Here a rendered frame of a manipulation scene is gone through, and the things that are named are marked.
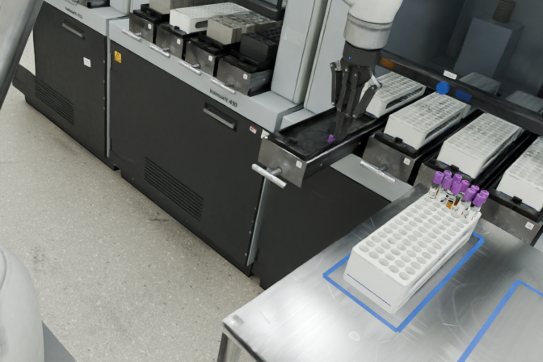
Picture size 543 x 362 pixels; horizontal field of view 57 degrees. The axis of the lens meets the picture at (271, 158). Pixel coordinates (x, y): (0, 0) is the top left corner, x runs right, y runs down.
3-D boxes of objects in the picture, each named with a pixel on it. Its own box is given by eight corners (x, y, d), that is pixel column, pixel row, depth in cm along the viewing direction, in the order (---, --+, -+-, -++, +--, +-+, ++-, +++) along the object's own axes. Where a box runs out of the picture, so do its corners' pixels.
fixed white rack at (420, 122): (428, 109, 151) (435, 90, 148) (459, 123, 147) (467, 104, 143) (380, 136, 131) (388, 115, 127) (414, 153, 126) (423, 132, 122)
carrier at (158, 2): (174, 16, 177) (174, -1, 174) (169, 17, 176) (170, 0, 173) (153, 6, 183) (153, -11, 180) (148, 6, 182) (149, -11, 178)
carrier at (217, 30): (234, 46, 163) (237, 28, 160) (230, 47, 161) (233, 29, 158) (210, 34, 168) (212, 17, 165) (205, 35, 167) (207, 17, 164)
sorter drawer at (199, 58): (305, 35, 215) (310, 14, 210) (331, 45, 208) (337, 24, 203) (174, 64, 163) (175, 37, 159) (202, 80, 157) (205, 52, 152)
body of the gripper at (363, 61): (391, 46, 102) (379, 86, 108) (359, 31, 107) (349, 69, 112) (368, 53, 98) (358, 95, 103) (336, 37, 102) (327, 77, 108)
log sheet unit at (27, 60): (10, 60, 253) (3, -11, 234) (39, 81, 240) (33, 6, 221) (6, 61, 251) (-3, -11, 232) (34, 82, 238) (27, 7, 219)
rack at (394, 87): (395, 85, 163) (401, 68, 160) (423, 98, 159) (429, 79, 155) (347, 107, 143) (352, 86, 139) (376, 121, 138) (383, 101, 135)
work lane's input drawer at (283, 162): (389, 99, 170) (397, 75, 166) (426, 116, 164) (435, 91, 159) (245, 167, 119) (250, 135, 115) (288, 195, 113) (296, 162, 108)
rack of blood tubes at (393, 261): (424, 211, 102) (435, 187, 99) (469, 237, 97) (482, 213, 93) (340, 276, 81) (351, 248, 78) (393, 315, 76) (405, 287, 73)
